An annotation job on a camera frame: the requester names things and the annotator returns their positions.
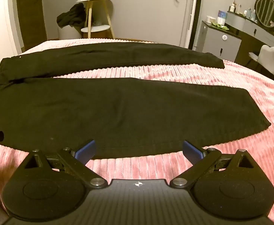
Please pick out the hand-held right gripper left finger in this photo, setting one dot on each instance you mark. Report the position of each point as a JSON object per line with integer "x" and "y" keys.
{"x": 85, "y": 150}

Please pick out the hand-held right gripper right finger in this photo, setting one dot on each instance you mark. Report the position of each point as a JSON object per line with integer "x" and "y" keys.
{"x": 190, "y": 151}

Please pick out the black pants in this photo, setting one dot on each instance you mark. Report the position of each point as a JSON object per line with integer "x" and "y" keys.
{"x": 118, "y": 112}

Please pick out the pink ribbed blanket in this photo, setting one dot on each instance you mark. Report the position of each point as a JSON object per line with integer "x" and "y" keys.
{"x": 221, "y": 75}

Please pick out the grey cabinet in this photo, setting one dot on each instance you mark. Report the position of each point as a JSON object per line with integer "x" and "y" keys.
{"x": 217, "y": 45}

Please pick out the white round bin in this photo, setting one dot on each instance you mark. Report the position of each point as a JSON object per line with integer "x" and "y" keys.
{"x": 67, "y": 33}

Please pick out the white upholstered chair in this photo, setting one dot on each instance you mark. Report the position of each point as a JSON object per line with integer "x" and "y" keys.
{"x": 271, "y": 59}

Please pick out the green leaves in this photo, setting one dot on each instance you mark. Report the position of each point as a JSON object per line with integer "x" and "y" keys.
{"x": 220, "y": 26}

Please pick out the dark wooden door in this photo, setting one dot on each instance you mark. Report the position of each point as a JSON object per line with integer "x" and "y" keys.
{"x": 30, "y": 14}

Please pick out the white jar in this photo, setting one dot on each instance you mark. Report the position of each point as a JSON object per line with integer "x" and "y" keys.
{"x": 210, "y": 19}

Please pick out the white standing air conditioner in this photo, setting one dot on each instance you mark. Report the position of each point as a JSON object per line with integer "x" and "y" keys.
{"x": 193, "y": 16}

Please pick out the grey vanity desk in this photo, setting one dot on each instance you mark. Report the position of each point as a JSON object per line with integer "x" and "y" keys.
{"x": 258, "y": 34}

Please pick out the black garment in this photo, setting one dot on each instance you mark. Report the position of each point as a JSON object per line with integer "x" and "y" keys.
{"x": 71, "y": 15}

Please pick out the blue and white box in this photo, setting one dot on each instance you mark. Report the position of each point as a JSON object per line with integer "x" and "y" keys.
{"x": 222, "y": 17}

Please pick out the round wooden-legged side table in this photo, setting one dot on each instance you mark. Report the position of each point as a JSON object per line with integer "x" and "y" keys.
{"x": 97, "y": 9}

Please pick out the row of cosmetic bottles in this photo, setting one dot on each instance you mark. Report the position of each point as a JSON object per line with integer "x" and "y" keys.
{"x": 243, "y": 11}

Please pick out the round dark-framed mirror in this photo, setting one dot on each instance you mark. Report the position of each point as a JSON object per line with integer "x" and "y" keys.
{"x": 266, "y": 11}

